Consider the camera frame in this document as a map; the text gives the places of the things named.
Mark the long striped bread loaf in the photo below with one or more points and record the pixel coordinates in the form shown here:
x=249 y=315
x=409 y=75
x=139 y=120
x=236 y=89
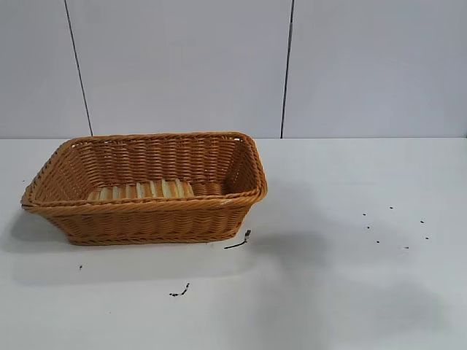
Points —
x=153 y=190

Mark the brown woven wicker basket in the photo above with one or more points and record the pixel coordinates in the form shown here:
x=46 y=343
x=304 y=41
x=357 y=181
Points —
x=146 y=218

